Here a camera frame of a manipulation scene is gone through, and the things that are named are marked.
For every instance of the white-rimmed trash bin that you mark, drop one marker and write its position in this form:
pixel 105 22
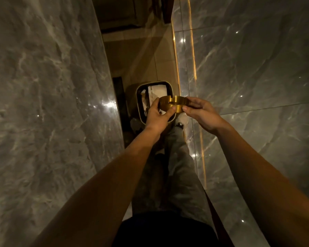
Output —
pixel 134 100

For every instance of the dark wooden furniture panel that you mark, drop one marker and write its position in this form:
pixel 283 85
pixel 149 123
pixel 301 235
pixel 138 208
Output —
pixel 168 8

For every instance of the person's right forearm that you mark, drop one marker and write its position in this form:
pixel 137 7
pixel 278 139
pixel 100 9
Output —
pixel 262 182

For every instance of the round gold metal ashtray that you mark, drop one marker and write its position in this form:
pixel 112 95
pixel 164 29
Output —
pixel 173 103

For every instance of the person's left forearm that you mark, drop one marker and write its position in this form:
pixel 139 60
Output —
pixel 110 187

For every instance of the person's black shirt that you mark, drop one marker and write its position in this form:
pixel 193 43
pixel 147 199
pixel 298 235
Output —
pixel 164 231

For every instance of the person's right hand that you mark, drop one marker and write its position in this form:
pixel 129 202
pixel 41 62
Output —
pixel 204 116

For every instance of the person's right thumb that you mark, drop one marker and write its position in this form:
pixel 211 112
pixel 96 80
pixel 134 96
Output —
pixel 190 111

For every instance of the person's left hand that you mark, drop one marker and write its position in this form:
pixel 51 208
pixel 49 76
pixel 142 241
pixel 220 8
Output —
pixel 155 120

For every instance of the person's left thumb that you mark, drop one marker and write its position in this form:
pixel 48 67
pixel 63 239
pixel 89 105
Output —
pixel 169 113

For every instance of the person's grey trousers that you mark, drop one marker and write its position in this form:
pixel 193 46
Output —
pixel 180 177

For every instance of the crumpled white tissue paper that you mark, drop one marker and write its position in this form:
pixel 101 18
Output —
pixel 154 92

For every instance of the person's shoe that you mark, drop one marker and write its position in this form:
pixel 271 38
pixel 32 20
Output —
pixel 181 120

